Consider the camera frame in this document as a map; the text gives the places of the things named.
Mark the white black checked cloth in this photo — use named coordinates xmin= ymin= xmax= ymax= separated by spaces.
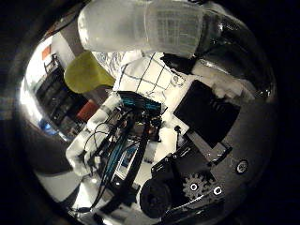
xmin=112 ymin=52 xmax=195 ymax=109

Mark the white blue floral tablecloth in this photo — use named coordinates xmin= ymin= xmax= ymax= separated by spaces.
xmin=92 ymin=50 xmax=145 ymax=83

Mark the red box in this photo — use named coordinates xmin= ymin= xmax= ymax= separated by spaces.
xmin=76 ymin=99 xmax=100 ymax=122

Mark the yellow-green chair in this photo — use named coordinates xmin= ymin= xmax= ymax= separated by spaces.
xmin=63 ymin=50 xmax=116 ymax=95

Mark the black cabinet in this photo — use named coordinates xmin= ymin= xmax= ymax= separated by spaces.
xmin=34 ymin=67 xmax=89 ymax=134

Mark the blue container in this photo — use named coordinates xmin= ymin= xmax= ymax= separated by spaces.
xmin=38 ymin=119 xmax=54 ymax=134

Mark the black frame chair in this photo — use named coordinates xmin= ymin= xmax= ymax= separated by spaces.
xmin=43 ymin=52 xmax=61 ymax=75

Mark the orange wall poster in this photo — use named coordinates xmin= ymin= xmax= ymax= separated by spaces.
xmin=41 ymin=44 xmax=53 ymax=61

